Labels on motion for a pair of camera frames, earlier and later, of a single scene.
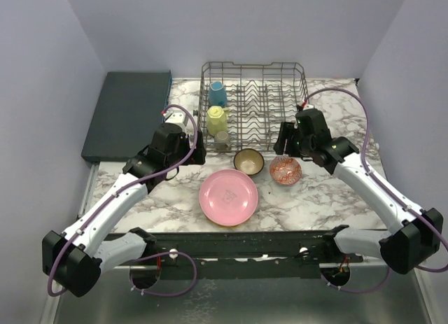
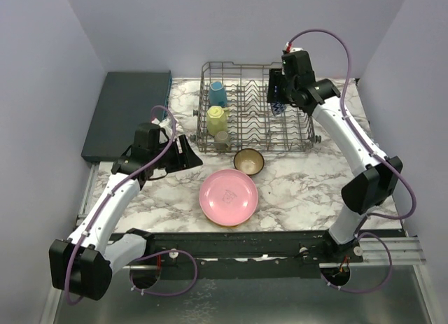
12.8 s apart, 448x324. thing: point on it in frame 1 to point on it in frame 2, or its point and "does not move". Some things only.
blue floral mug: (218, 94) does not move
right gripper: (288, 129) to (276, 77)
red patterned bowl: (285, 170) to (278, 107)
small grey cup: (222, 141) does not move
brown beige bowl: (248, 160) does not move
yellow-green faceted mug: (217, 118) does not move
